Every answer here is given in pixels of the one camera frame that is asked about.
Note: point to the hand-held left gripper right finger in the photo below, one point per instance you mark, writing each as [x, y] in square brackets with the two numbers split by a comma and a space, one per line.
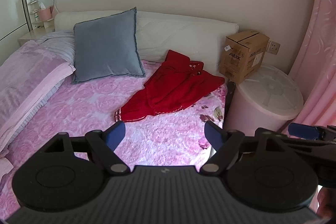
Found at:
[214, 134]

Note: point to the white vanity shelf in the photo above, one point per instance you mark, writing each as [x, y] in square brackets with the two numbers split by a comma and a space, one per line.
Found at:
[48, 23]

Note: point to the pink floral blanket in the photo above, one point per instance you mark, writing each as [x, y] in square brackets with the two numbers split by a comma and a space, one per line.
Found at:
[86, 111]

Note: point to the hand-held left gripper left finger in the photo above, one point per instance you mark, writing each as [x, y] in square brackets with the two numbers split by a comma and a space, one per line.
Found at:
[115, 134]

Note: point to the white wall socket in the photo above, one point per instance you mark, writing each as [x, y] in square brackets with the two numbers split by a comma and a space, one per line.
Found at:
[273, 47]

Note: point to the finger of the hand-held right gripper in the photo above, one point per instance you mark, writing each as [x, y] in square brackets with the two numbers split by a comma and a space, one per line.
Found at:
[302, 130]

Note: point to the grey-blue cushion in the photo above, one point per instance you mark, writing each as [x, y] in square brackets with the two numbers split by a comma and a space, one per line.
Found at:
[105, 48]

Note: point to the pink curtain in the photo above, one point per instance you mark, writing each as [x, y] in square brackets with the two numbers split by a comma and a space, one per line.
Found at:
[317, 56]

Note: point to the red knitted sweater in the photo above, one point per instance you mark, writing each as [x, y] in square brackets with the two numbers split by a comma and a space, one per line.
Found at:
[178, 85]

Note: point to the person's right hand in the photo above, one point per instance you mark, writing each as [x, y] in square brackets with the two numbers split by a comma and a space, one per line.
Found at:
[325, 203]

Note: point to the pink box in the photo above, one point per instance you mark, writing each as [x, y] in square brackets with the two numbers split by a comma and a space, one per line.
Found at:
[44, 14]

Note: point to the cardboard box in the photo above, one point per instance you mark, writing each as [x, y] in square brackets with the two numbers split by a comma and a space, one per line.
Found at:
[241, 58]

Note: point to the round white lidded bin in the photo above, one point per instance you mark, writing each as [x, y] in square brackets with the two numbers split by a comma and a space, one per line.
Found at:
[262, 98]

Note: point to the white padded headboard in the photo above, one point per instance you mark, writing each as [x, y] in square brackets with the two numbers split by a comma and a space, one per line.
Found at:
[178, 35]

